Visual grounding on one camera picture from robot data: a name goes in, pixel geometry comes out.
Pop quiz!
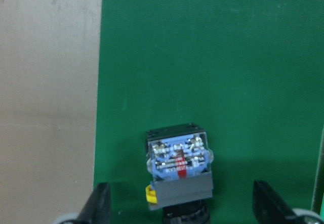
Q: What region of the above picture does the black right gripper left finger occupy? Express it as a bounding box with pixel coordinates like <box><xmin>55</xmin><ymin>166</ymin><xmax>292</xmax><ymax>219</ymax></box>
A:
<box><xmin>75</xmin><ymin>183</ymin><xmax>111</xmax><ymax>223</ymax></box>

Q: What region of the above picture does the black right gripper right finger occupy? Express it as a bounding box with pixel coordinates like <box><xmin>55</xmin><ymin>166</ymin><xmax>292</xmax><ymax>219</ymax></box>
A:
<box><xmin>252</xmin><ymin>181</ymin><xmax>297</xmax><ymax>224</ymax></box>

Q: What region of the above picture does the green mushroom push button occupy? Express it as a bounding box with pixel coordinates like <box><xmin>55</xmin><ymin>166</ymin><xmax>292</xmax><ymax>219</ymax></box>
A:
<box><xmin>145</xmin><ymin>123</ymin><xmax>214</xmax><ymax>223</ymax></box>

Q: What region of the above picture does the green conveyor belt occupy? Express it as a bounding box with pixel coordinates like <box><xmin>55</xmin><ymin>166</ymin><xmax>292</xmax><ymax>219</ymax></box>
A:
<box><xmin>94</xmin><ymin>0</ymin><xmax>323</xmax><ymax>223</ymax></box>

